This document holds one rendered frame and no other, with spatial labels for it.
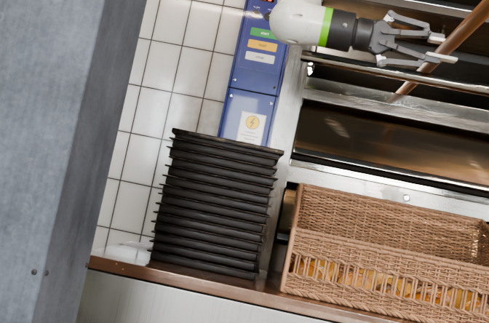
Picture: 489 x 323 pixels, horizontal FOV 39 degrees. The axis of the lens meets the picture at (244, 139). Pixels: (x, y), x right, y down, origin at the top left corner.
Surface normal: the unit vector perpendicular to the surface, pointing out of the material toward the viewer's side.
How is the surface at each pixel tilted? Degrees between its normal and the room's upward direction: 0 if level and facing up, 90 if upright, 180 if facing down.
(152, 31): 90
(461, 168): 70
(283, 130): 90
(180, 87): 90
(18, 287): 90
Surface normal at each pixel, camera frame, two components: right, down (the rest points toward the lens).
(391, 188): -0.06, -0.10
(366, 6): -0.21, 0.94
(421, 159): 0.01, -0.43
